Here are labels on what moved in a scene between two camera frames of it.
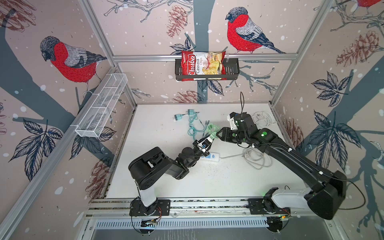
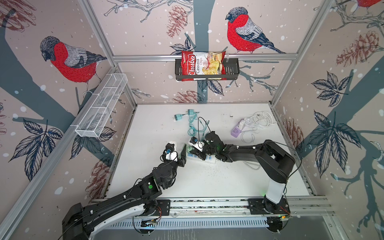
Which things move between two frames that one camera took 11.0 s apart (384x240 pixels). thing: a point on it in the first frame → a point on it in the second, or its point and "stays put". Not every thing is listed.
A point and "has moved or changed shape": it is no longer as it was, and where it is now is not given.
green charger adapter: x=213 y=135 has moved or changed shape
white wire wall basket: x=96 y=115 stays put
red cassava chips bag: x=202 y=63 stays put
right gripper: x=225 y=134 → x=201 y=156
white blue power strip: x=213 y=157 stays put
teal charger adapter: x=178 y=117 stays put
